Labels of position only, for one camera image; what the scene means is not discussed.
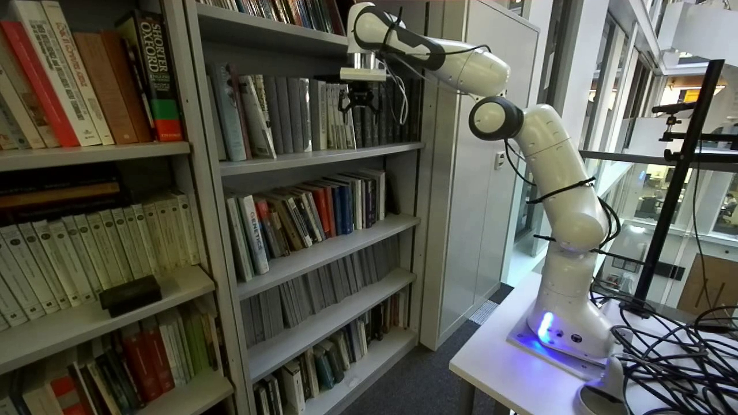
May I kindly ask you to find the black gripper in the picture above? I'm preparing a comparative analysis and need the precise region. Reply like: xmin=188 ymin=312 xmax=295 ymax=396
xmin=342 ymin=79 xmax=382 ymax=121

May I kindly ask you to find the olive patterned book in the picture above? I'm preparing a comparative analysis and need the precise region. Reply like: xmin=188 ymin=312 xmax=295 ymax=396
xmin=237 ymin=71 xmax=280 ymax=162

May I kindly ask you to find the large red book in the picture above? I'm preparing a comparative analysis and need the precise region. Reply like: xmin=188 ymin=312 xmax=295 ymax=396
xmin=0 ymin=16 xmax=83 ymax=150

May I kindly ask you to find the grey metal bookcase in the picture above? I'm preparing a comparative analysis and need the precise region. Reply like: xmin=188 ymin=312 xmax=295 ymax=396
xmin=0 ymin=0 xmax=237 ymax=415
xmin=182 ymin=0 xmax=433 ymax=415

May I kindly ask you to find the white book blue lettering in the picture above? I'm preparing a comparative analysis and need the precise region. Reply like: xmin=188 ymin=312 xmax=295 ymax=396
xmin=235 ymin=191 xmax=273 ymax=277

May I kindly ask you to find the brown book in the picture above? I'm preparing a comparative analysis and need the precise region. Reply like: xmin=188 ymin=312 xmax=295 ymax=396
xmin=98 ymin=29 xmax=154 ymax=145

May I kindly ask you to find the white table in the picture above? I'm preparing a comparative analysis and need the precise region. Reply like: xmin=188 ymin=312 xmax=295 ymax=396
xmin=448 ymin=273 xmax=738 ymax=415

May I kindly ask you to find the black leaning book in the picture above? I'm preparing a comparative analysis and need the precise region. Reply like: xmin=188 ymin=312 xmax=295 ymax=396
xmin=331 ymin=0 xmax=355 ymax=38

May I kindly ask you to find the black stand pole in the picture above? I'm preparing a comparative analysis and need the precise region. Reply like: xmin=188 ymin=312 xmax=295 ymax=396
xmin=620 ymin=58 xmax=738 ymax=318

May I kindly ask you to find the orange-brown book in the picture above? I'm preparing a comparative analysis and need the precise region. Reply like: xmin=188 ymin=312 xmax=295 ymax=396
xmin=69 ymin=30 xmax=144 ymax=147

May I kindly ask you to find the black cable bundle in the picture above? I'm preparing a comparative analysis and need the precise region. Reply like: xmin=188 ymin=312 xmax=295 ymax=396
xmin=591 ymin=285 xmax=738 ymax=415

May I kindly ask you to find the white book grey lettering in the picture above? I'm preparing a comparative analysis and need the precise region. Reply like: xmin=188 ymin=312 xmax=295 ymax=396
xmin=40 ymin=0 xmax=118 ymax=147

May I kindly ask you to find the wide grey book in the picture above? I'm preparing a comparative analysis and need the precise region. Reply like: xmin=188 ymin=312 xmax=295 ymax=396
xmin=283 ymin=76 xmax=314 ymax=154

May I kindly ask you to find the white book with striped cover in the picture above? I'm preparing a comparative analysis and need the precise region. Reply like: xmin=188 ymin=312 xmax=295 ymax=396
xmin=327 ymin=82 xmax=363 ymax=152

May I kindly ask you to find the slim red book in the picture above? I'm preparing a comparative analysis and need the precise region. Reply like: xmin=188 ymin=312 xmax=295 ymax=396
xmin=307 ymin=185 xmax=339 ymax=240

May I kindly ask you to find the small black box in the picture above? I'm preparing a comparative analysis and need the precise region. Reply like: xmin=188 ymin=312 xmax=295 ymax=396
xmin=98 ymin=273 xmax=167 ymax=318

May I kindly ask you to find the dark book lying flat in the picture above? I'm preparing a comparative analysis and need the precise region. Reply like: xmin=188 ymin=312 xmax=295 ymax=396
xmin=0 ymin=175 xmax=126 ymax=217

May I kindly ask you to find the grey rounded device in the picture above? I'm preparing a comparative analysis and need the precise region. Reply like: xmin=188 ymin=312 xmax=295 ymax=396
xmin=577 ymin=380 xmax=633 ymax=415

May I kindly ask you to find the black cable on robot arm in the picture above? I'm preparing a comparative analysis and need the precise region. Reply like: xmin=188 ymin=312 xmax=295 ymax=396
xmin=372 ymin=8 xmax=628 ymax=263

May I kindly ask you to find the brown cardboard box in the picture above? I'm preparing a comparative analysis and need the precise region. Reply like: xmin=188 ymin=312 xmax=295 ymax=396
xmin=676 ymin=252 xmax=738 ymax=321

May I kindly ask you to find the white book red lettering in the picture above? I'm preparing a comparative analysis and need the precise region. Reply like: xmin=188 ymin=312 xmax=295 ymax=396
xmin=8 ymin=0 xmax=105 ymax=150

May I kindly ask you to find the black book green red band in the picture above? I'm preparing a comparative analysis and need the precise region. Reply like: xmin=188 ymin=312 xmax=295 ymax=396
xmin=132 ymin=9 xmax=188 ymax=145

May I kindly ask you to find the tall grey cabinet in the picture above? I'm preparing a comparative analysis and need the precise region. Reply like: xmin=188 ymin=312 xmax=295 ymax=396
xmin=417 ymin=0 xmax=543 ymax=353

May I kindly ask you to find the teal book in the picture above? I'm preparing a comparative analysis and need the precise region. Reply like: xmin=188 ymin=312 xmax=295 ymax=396
xmin=206 ymin=62 xmax=249 ymax=165

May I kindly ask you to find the slim blue book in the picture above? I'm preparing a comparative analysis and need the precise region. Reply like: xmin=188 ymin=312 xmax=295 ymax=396
xmin=333 ymin=181 xmax=355 ymax=236

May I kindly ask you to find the dark grey hardback volume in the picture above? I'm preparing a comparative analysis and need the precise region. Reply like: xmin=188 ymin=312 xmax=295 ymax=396
xmin=399 ymin=76 xmax=424 ymax=147
xmin=355 ymin=114 xmax=374 ymax=150
xmin=367 ymin=107 xmax=388 ymax=150
xmin=380 ymin=76 xmax=403 ymax=147

